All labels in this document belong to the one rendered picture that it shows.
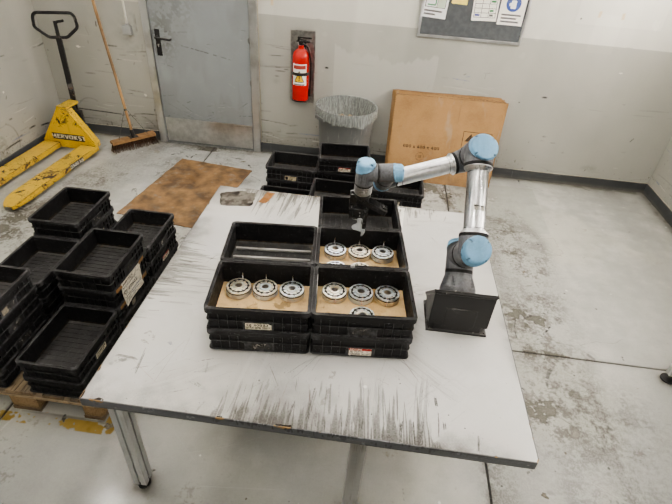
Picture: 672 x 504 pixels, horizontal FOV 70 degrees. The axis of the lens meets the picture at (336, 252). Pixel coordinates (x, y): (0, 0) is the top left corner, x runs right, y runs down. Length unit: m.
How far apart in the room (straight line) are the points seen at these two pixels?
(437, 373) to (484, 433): 0.28
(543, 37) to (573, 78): 0.48
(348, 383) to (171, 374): 0.66
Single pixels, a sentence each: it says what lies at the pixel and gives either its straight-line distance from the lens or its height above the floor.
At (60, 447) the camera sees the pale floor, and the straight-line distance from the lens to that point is 2.77.
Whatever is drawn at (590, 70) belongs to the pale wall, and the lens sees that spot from 5.05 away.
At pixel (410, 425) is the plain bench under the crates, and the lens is 1.80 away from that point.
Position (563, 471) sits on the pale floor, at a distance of 2.79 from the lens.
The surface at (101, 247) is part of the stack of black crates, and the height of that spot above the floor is 0.49.
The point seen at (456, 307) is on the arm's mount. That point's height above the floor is 0.85.
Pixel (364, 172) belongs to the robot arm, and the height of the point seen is 1.32.
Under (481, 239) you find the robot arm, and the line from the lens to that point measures 1.94.
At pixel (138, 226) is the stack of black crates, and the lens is 3.37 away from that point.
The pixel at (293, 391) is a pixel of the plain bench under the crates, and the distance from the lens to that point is 1.84.
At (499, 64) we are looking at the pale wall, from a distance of 4.83.
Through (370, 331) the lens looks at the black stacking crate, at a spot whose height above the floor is 0.85.
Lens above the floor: 2.16
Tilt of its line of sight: 36 degrees down
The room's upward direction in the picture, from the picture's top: 5 degrees clockwise
